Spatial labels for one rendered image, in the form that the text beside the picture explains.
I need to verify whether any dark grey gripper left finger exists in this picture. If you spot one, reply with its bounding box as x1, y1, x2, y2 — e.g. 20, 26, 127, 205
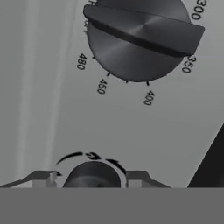
0, 170, 63, 189

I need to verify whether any large dark grey stove knob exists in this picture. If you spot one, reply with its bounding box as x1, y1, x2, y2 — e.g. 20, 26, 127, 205
82, 0, 206, 83

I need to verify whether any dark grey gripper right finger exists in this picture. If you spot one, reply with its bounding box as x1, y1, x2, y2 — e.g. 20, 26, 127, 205
125, 170, 172, 189

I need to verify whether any small dark grey stove knob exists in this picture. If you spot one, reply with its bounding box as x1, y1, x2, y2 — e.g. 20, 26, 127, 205
61, 161, 122, 189

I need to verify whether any black oven door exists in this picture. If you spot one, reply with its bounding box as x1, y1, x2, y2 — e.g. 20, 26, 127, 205
187, 122, 224, 189

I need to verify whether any grey stove control panel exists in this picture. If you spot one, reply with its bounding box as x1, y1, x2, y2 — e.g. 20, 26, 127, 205
0, 0, 224, 189

